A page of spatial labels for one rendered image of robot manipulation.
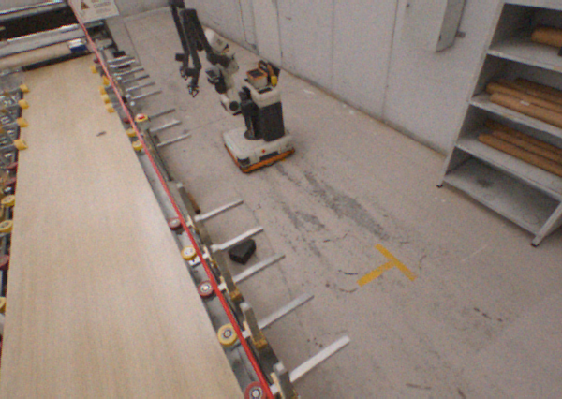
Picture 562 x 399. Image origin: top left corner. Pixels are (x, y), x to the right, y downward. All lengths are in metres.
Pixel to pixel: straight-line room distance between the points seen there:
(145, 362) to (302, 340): 1.15
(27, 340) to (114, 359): 0.44
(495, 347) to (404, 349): 0.54
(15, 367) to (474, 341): 2.42
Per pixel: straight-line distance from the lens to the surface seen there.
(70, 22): 5.21
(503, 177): 3.44
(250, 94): 3.33
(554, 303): 2.86
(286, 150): 3.50
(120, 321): 1.60
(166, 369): 1.41
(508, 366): 2.50
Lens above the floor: 2.13
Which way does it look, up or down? 44 degrees down
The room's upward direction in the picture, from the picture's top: 9 degrees counter-clockwise
